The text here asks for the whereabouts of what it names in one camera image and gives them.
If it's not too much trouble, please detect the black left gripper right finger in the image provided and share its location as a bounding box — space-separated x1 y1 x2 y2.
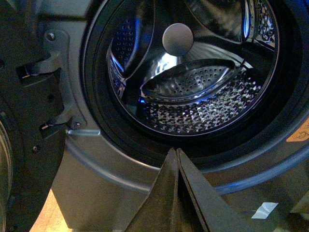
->
176 149 243 232

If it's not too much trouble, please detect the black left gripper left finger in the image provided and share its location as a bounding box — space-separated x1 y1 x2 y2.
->
126 148 185 232

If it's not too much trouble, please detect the dark grey washing machine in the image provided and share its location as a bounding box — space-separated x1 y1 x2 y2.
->
35 0 309 232

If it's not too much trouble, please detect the washing machine door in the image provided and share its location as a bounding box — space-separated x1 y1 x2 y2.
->
0 0 65 232

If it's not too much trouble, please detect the white tape strip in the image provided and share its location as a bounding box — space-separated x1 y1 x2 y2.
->
251 202 278 219

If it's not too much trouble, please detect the orange warning sticker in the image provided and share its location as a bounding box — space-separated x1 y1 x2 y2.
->
286 119 309 142

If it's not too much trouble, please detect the steel perforated washer drum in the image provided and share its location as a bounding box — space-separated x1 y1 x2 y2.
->
106 0 279 136

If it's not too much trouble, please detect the round white drum hub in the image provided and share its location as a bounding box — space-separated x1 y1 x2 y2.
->
162 23 194 57

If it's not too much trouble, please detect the grey door hinge bracket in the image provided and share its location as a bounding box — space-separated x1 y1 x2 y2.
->
24 29 87 130

